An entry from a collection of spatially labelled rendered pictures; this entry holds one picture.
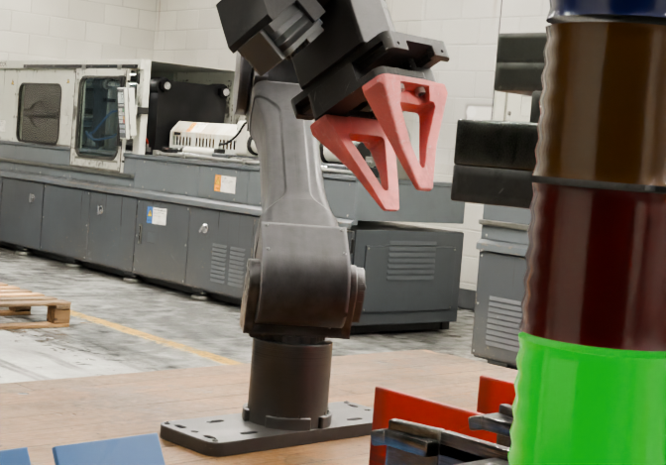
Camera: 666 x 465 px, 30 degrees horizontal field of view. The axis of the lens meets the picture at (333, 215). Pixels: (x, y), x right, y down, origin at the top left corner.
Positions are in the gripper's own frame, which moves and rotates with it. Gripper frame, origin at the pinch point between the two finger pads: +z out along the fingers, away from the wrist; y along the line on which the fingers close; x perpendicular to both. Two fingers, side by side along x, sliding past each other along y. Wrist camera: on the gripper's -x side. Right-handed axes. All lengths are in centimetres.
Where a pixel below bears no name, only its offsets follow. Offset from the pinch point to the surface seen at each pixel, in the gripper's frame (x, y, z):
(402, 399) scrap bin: 1.0, -6.5, 12.8
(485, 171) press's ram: -21.1, 21.1, 10.2
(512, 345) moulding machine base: 461, -327, -89
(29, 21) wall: 570, -824, -599
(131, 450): -20.7, -8.3, 13.6
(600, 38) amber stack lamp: -41, 38, 17
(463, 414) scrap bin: 0.9, -1.8, 15.5
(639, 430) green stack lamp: -40, 35, 25
